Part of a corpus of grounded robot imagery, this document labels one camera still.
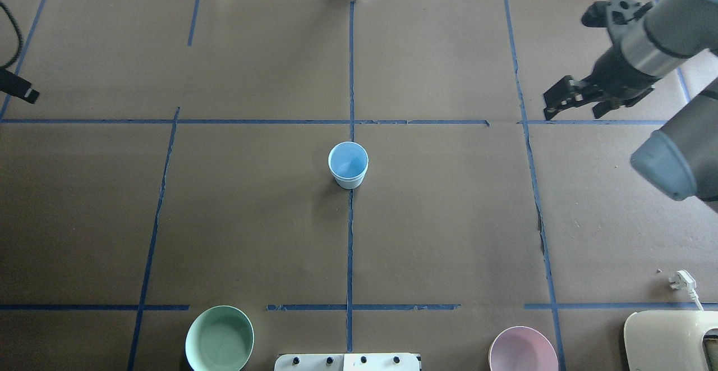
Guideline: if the cream toaster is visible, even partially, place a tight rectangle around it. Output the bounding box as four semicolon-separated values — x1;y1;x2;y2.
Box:
623;310;717;370

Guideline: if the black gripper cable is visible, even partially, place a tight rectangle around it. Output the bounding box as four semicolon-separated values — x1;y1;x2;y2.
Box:
0;2;24;71

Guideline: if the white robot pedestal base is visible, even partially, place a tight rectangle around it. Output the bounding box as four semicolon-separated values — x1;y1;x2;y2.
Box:
274;352;422;370

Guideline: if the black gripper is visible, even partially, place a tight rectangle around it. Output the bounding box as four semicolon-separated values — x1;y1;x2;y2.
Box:
542;51;657;121

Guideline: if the green bowl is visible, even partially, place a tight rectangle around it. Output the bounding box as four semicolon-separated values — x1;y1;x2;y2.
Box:
185;305;255;370

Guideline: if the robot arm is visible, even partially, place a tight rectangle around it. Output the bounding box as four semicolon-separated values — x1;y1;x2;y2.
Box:
542;0;717;210

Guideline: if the pink bowl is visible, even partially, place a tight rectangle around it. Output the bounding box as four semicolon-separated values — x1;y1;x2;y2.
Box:
487;327;560;370

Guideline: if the light blue cup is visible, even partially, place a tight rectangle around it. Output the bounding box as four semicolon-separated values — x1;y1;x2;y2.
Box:
330;162;369;190
328;141;369;167

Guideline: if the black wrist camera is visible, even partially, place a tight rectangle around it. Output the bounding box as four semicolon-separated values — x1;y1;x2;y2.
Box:
581;0;654;44

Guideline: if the white power plug cable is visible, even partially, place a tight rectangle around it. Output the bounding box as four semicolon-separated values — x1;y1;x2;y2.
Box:
668;270;705;311

